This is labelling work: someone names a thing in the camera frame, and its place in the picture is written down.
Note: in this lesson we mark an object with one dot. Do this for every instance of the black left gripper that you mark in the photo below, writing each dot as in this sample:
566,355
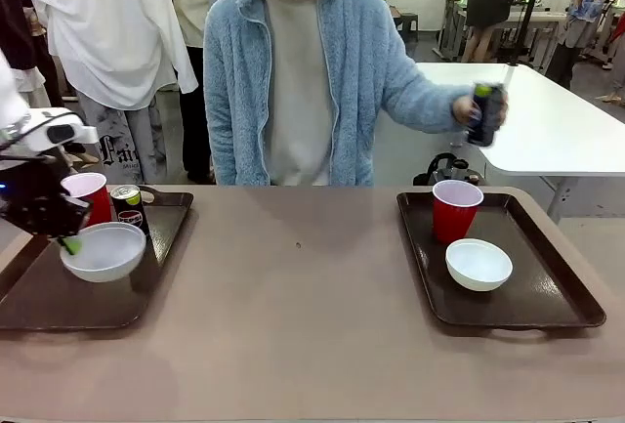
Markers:
34,198

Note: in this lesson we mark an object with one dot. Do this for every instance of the white plastic bowl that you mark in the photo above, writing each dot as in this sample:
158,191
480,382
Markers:
478,266
107,257

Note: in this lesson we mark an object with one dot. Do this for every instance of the red plastic cup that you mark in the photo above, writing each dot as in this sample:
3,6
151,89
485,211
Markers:
454,218
100,198

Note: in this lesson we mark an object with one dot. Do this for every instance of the black Pepsi can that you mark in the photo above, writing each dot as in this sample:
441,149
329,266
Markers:
131,213
488,115

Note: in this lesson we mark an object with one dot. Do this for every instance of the person's right forearm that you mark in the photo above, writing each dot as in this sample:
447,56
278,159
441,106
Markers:
222,139

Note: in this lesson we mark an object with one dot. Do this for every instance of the person's left forearm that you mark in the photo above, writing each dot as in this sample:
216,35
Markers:
420,100

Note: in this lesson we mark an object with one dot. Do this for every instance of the person's left hand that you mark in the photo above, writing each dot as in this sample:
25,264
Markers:
466,110

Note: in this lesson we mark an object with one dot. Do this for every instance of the brown plastic tray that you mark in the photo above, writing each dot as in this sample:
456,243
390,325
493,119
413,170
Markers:
97,296
537,296

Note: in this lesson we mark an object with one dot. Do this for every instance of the bystander in white shirt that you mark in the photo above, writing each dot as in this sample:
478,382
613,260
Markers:
107,27

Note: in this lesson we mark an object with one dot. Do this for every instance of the person in blue fleece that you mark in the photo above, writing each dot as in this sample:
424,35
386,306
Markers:
234,76

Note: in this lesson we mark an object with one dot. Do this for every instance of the bystander in dark clothes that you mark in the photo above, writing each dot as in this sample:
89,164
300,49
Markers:
19,12

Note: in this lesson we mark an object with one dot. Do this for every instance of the bystander in cream shirt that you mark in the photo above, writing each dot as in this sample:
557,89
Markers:
193,12

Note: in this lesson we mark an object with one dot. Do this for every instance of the cream t-shirt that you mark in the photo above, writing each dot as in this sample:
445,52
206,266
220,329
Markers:
298,76

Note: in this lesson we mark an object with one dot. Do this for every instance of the dark stool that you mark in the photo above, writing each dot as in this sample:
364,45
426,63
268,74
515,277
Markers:
409,25

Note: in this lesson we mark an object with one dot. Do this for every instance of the white table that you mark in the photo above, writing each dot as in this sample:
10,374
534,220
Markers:
552,125

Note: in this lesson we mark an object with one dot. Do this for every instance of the black tripod pole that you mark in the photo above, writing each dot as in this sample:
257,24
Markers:
529,8

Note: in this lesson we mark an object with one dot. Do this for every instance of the white background desk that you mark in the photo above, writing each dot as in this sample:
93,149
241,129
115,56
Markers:
547,22

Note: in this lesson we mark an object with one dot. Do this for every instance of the bystander in blue patterned shirt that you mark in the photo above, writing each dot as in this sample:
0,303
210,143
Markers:
583,8

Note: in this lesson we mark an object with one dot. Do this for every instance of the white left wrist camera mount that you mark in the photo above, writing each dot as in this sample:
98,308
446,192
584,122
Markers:
54,132

